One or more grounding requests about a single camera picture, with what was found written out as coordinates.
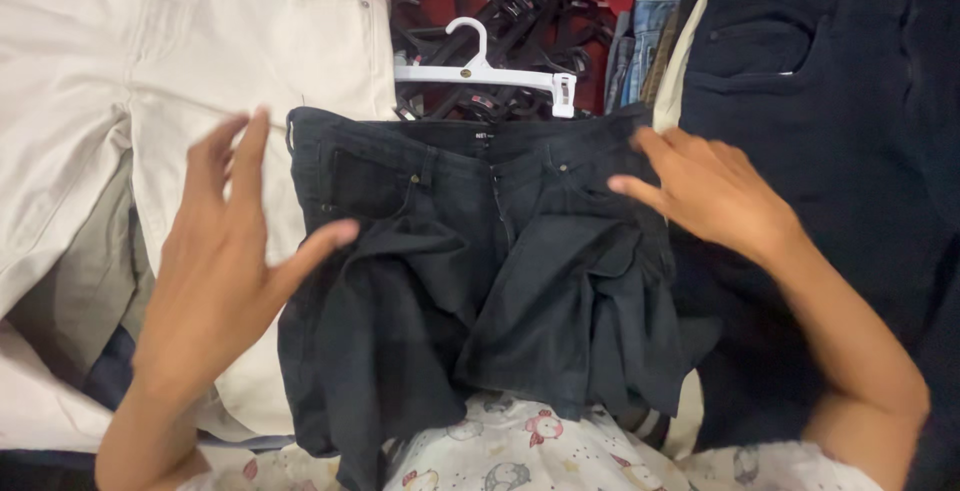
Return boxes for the cream white trousers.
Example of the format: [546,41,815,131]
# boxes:
[0,0,399,438]

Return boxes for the white plastic clip hanger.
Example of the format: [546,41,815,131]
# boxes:
[393,17,578,119]

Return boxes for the black denim jeans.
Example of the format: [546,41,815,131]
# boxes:
[277,103,721,491]

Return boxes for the person's right hand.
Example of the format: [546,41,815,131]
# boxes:
[607,126,807,271]

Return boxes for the person's printed white shirt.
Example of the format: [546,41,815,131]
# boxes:
[176,389,886,491]

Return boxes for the stack of folded jeans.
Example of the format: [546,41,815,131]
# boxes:
[604,0,687,110]

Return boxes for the pile of black hangers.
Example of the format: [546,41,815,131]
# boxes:
[388,0,616,123]

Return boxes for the dark navy trousers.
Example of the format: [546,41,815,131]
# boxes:
[667,0,960,491]

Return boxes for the person's left hand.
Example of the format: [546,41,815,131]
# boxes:
[132,106,361,408]

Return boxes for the grey folded trousers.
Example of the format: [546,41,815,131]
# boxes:
[6,149,155,391]

